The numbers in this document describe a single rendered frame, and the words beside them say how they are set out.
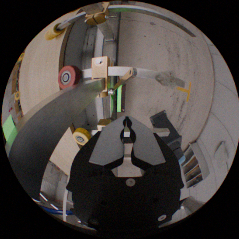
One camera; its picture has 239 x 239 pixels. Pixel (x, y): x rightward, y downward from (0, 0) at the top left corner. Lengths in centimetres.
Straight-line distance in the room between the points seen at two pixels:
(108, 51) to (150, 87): 89
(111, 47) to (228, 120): 268
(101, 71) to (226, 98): 269
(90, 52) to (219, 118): 285
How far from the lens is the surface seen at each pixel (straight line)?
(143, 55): 119
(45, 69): 38
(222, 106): 268
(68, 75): 26
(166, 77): 27
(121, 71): 25
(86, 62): 55
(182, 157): 95
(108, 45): 45
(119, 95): 42
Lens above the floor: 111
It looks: 57 degrees down
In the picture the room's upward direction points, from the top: 177 degrees counter-clockwise
